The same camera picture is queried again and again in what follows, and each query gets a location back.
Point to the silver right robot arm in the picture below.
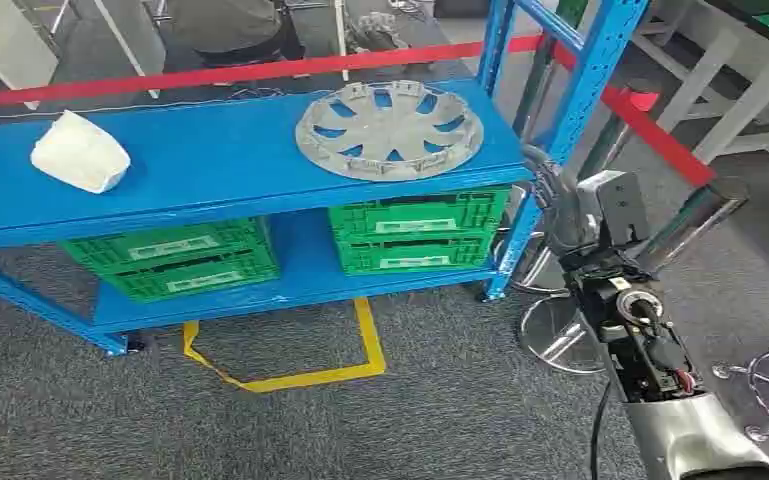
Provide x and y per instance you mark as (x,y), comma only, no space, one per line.
(682,437)

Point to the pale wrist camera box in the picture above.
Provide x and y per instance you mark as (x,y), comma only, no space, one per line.
(612,199)

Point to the grey crumpled bag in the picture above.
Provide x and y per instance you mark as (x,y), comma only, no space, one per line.
(377,33)

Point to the white table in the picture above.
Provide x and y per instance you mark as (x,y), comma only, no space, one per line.
(0,40)
(722,73)

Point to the red barrier band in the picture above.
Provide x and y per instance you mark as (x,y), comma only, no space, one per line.
(225,74)

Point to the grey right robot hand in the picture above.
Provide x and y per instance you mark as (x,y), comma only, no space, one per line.
(569,218)

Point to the blue metal shelf rack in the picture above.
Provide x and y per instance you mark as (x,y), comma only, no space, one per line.
(225,146)

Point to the dark barrier post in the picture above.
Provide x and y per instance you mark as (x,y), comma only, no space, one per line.
(533,86)

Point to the white plastic shell part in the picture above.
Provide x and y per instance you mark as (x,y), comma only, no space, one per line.
(79,156)

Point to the yellow floor tape square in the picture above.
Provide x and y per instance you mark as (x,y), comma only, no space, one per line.
(371,344)

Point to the green folded plastic crate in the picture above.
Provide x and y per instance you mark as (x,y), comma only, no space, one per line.
(417,218)
(417,260)
(159,248)
(192,281)

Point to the person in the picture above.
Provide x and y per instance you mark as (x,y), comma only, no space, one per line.
(225,26)

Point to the silver plastic wheel hubcap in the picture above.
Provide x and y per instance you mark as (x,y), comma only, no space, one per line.
(390,129)

